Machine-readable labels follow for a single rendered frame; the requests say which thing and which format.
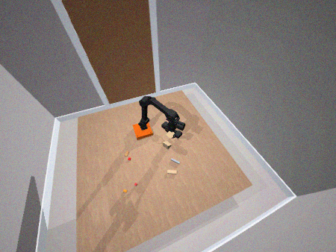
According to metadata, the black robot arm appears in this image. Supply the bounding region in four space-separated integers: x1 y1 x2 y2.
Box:
138 96 185 130

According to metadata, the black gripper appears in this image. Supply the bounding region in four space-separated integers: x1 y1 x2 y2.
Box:
161 122 182 139

